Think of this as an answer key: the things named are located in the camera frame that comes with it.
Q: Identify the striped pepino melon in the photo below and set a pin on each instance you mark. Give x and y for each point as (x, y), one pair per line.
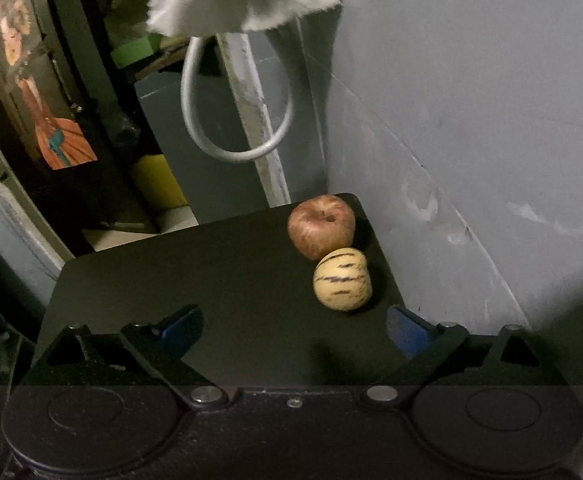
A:
(342, 280)

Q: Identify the white box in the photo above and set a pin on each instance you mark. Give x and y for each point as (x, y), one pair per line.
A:
(141, 230)

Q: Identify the yellow container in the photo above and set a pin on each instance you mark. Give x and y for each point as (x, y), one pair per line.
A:
(159, 182)

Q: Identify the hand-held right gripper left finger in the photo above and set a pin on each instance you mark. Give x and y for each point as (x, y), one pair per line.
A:
(181, 328)

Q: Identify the white post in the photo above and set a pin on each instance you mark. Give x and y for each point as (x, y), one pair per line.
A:
(251, 125)

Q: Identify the green container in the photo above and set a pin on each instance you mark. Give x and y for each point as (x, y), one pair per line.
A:
(134, 50)

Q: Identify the dark cabinet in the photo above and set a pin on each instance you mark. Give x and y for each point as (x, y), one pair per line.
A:
(106, 110)

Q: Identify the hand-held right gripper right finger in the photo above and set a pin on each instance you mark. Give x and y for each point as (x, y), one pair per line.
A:
(405, 335)

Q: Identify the wall poster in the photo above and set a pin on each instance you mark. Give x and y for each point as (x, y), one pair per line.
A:
(46, 125)

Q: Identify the red apple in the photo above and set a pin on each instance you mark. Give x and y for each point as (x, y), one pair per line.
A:
(321, 225)

